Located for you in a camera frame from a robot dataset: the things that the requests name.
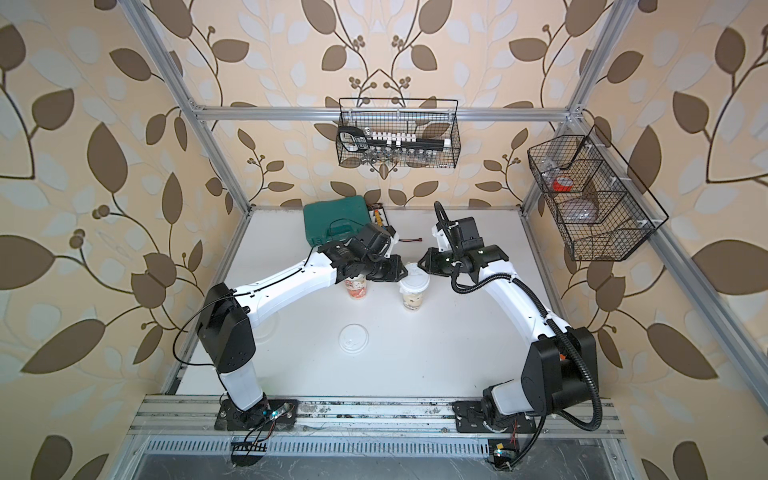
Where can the paper milk tea cup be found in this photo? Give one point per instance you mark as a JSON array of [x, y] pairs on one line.
[[356, 286], [412, 299]]

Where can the green plastic tool case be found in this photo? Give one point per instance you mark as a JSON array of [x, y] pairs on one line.
[[335, 220]]

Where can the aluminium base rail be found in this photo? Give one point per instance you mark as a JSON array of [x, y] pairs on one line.
[[367, 427]]

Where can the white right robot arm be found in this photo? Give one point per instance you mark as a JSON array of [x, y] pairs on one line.
[[560, 373]]

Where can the black handled scissors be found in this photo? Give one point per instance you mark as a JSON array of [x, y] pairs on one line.
[[352, 139]]

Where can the black wire basket back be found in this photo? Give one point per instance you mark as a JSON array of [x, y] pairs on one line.
[[402, 132]]

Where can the black wire basket right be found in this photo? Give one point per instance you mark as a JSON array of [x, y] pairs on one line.
[[610, 212]]

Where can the white plastic cup lid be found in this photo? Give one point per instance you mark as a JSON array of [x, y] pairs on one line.
[[415, 282]]

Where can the red object in basket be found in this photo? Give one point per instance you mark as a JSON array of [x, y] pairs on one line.
[[562, 184]]

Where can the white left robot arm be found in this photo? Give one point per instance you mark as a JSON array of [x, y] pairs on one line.
[[226, 322]]

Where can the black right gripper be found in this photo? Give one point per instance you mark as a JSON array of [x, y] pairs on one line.
[[432, 261]]

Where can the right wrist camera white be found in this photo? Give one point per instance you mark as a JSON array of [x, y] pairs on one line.
[[443, 241]]

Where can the clear plastic lid left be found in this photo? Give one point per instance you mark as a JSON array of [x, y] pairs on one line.
[[353, 338]]

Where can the black wire basket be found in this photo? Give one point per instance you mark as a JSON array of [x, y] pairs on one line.
[[610, 212], [402, 132]]

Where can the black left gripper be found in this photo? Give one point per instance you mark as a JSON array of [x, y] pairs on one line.
[[396, 272]]

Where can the black screwdriver bit box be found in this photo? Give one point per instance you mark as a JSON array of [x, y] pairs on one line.
[[377, 214]]

